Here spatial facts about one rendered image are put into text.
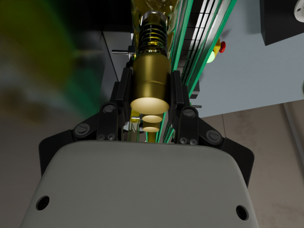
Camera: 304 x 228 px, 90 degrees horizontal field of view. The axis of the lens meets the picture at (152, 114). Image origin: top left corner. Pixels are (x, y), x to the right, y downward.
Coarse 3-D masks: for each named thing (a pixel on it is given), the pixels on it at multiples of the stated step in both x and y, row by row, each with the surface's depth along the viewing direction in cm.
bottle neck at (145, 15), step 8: (144, 16) 16; (152, 16) 15; (160, 16) 15; (144, 24) 15; (152, 24) 14; (160, 24) 15; (144, 32) 14; (152, 32) 14; (160, 32) 14; (144, 40) 14; (152, 40) 14; (160, 40) 14; (144, 48) 14; (152, 48) 14; (160, 48) 14
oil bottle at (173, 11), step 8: (136, 0) 15; (144, 0) 15; (152, 0) 15; (160, 0) 15; (168, 0) 15; (176, 0) 15; (136, 8) 16; (144, 8) 16; (152, 8) 15; (160, 8) 15; (168, 8) 16; (176, 8) 16; (136, 16) 16; (168, 16) 16; (176, 16) 17; (136, 24) 17; (168, 24) 17; (168, 32) 18
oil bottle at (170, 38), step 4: (136, 32) 21; (136, 36) 21; (168, 36) 20; (172, 36) 21; (136, 40) 21; (168, 40) 20; (172, 40) 21; (136, 44) 21; (168, 44) 21; (172, 44) 21; (136, 48) 21; (168, 48) 21; (136, 52) 22; (168, 52) 21; (136, 56) 23; (168, 56) 22
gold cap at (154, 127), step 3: (144, 123) 29; (147, 123) 29; (150, 123) 29; (153, 123) 29; (156, 123) 29; (159, 123) 30; (144, 126) 29; (147, 126) 29; (150, 126) 29; (153, 126) 29; (156, 126) 29; (159, 126) 30; (144, 129) 30; (147, 129) 30; (150, 129) 30; (153, 129) 30; (156, 129) 30; (159, 129) 30
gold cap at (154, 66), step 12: (144, 60) 13; (156, 60) 13; (168, 60) 13; (144, 72) 12; (156, 72) 12; (168, 72) 13; (132, 84) 13; (144, 84) 12; (156, 84) 12; (168, 84) 13; (132, 96) 12; (144, 96) 11; (156, 96) 11; (168, 96) 12; (132, 108) 13; (144, 108) 13; (156, 108) 13; (168, 108) 13
